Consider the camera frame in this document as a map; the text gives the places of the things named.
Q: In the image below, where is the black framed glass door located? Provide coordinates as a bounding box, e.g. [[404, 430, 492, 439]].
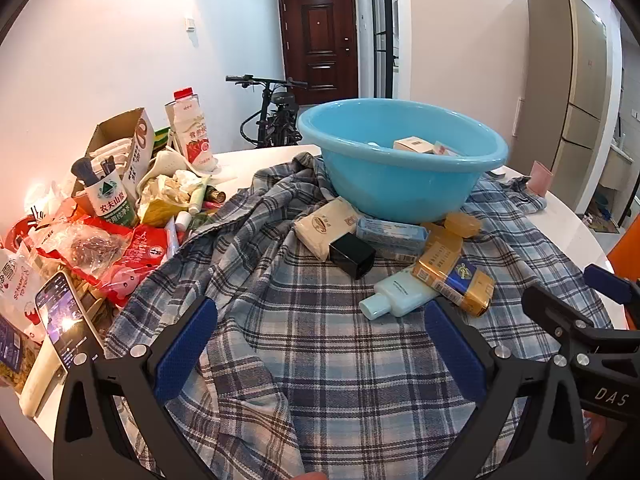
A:
[[367, 0, 401, 101]]

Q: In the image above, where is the gold and blue packet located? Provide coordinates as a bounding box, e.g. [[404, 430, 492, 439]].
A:
[[412, 252, 496, 317]]

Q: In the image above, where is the beige cabinet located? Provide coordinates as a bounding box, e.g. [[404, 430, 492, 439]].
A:
[[600, 140, 636, 191]]

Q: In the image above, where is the brown entrance door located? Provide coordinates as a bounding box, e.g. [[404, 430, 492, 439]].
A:
[[278, 0, 360, 107]]

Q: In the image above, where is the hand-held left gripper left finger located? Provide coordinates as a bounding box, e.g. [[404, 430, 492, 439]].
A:
[[52, 296, 219, 480]]

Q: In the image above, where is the blue pasta bag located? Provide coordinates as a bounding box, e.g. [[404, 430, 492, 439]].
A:
[[0, 310, 38, 396]]

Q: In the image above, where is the yellow bag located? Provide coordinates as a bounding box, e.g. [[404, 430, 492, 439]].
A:
[[140, 195, 186, 228]]

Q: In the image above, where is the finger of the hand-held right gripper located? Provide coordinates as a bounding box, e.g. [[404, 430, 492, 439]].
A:
[[521, 285, 608, 366], [583, 263, 640, 311]]

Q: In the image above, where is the white and red snack bag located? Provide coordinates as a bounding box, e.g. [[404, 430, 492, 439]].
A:
[[0, 250, 46, 341]]

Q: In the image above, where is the crumpled tissue paper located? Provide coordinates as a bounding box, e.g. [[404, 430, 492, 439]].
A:
[[142, 170, 201, 206]]

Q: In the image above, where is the black bicycle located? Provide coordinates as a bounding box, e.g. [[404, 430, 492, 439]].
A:
[[225, 75, 309, 149]]

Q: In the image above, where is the black glossy box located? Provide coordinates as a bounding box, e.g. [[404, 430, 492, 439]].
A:
[[328, 234, 377, 281]]

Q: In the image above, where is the blue plastic basin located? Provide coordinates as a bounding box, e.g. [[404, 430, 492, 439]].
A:
[[296, 98, 509, 224]]

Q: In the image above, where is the plaid shirt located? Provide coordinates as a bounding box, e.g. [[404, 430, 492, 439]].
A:
[[102, 151, 618, 480]]

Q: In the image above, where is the pale green cream tube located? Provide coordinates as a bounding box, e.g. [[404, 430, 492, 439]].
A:
[[187, 180, 213, 213]]

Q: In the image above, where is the light blue lotion bottle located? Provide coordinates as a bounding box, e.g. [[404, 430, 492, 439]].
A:
[[359, 269, 441, 320]]

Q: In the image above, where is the makeup brush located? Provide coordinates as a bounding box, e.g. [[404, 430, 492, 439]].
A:
[[71, 156, 101, 186]]

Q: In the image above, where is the beige refrigerator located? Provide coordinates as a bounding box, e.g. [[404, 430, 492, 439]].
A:
[[510, 0, 623, 216]]

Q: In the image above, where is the amber translucent soap box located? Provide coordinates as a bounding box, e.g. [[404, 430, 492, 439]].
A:
[[445, 212, 482, 238]]

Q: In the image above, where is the smartphone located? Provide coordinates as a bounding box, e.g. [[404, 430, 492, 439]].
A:
[[35, 271, 106, 373]]

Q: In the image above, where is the open cardboard box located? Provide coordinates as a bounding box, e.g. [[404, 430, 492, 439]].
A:
[[71, 107, 156, 201]]

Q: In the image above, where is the pink cup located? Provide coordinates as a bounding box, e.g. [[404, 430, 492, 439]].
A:
[[527, 160, 555, 197]]

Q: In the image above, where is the cream small box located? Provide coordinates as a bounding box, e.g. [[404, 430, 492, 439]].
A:
[[393, 136, 436, 154]]

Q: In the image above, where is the white phone stand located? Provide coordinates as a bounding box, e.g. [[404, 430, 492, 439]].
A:
[[19, 290, 101, 420]]

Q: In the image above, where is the red cap milk bottle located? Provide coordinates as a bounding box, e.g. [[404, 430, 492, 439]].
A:
[[165, 86, 218, 173]]

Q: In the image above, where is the beige tissue packet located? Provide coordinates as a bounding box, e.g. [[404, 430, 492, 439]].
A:
[[292, 196, 362, 262]]

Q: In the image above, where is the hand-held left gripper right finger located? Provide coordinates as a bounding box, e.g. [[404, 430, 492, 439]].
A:
[[424, 299, 588, 480]]

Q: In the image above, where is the green label bottle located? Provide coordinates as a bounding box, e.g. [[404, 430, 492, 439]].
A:
[[82, 167, 138, 228]]

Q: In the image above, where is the gold cardboard box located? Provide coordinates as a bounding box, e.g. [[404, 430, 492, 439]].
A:
[[419, 223, 465, 273]]

